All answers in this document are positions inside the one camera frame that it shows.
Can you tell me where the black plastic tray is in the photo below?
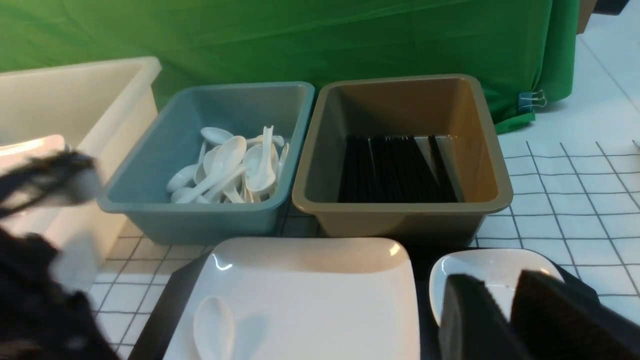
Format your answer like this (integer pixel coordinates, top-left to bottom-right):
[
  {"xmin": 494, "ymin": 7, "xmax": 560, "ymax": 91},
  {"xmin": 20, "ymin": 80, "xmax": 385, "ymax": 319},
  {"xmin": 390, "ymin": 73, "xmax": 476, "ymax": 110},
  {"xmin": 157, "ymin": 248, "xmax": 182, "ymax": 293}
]
[{"xmin": 127, "ymin": 245, "xmax": 601, "ymax": 360}]

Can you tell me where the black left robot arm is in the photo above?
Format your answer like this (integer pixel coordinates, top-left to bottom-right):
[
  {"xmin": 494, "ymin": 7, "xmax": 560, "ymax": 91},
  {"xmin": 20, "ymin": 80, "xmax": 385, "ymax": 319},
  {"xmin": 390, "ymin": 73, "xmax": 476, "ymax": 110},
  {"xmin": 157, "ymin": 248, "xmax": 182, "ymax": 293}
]
[{"xmin": 0, "ymin": 150, "xmax": 119, "ymax": 360}]

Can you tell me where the white square rice plate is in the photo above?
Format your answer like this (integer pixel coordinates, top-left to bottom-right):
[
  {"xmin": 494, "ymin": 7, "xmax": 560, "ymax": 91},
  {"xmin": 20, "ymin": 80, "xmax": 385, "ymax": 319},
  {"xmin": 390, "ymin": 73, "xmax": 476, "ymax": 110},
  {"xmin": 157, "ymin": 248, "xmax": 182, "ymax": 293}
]
[{"xmin": 163, "ymin": 237, "xmax": 421, "ymax": 360}]

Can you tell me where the small white bowl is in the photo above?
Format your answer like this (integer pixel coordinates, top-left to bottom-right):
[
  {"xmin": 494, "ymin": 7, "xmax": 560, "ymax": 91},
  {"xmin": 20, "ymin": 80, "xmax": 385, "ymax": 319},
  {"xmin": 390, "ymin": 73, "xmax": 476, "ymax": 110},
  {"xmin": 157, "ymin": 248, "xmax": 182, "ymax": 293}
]
[{"xmin": 429, "ymin": 248, "xmax": 564, "ymax": 325}]

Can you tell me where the white ceramic soup spoon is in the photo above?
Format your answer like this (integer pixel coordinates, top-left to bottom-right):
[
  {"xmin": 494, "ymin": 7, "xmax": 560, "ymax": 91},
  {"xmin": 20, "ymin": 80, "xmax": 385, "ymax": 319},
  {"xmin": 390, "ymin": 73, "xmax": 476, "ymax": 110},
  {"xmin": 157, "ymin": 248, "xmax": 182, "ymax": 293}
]
[{"xmin": 192, "ymin": 296, "xmax": 236, "ymax": 360}]

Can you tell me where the teal plastic bin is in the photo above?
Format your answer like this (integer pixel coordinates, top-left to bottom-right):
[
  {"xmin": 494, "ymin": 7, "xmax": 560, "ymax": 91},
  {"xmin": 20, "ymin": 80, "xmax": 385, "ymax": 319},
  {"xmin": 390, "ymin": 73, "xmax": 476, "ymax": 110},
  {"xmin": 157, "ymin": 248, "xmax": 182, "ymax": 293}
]
[{"xmin": 98, "ymin": 81, "xmax": 316, "ymax": 246}]

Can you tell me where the pile of white spoons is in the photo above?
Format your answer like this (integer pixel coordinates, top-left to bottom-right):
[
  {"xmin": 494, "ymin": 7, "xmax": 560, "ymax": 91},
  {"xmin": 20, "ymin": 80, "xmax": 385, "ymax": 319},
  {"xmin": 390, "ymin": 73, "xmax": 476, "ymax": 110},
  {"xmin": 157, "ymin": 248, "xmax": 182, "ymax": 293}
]
[{"xmin": 166, "ymin": 126, "xmax": 290, "ymax": 204}]

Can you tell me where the green cloth backdrop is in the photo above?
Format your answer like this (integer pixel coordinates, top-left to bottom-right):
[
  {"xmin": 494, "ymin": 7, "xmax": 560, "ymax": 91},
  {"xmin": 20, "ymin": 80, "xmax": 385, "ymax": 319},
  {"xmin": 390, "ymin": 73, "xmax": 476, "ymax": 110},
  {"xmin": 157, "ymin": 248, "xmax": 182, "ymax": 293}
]
[{"xmin": 0, "ymin": 0, "xmax": 579, "ymax": 134}]

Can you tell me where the olive brown plastic bin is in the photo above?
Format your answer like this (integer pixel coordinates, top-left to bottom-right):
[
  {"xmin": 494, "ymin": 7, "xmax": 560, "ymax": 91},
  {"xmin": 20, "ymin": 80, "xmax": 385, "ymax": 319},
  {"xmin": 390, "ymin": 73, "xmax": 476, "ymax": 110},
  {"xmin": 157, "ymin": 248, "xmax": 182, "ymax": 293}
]
[{"xmin": 292, "ymin": 74, "xmax": 514, "ymax": 246}]

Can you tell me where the large white plastic bin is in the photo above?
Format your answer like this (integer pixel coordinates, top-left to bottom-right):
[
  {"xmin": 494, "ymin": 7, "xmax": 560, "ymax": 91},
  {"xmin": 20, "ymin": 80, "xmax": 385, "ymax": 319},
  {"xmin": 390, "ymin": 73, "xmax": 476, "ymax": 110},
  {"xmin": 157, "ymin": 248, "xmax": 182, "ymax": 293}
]
[{"xmin": 0, "ymin": 57, "xmax": 162, "ymax": 291}]

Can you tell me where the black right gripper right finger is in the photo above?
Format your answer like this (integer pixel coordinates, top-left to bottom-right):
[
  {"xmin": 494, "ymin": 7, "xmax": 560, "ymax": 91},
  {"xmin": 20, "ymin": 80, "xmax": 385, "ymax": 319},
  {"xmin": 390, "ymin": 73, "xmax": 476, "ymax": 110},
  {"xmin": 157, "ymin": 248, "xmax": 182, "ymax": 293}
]
[{"xmin": 510, "ymin": 270, "xmax": 640, "ymax": 360}]

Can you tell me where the pile of black chopsticks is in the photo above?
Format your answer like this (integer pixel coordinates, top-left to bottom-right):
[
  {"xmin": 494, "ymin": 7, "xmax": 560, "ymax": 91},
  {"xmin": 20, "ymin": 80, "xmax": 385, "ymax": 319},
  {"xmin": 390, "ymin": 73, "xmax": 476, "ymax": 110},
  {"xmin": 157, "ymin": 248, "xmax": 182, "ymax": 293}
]
[{"xmin": 337, "ymin": 135, "xmax": 463, "ymax": 204}]

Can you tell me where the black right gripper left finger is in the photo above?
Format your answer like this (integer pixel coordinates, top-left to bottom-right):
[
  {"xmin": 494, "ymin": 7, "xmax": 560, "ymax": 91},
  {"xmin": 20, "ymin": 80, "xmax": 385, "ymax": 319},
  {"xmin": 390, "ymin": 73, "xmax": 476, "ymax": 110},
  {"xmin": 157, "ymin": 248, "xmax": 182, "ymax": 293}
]
[{"xmin": 438, "ymin": 274, "xmax": 531, "ymax": 360}]

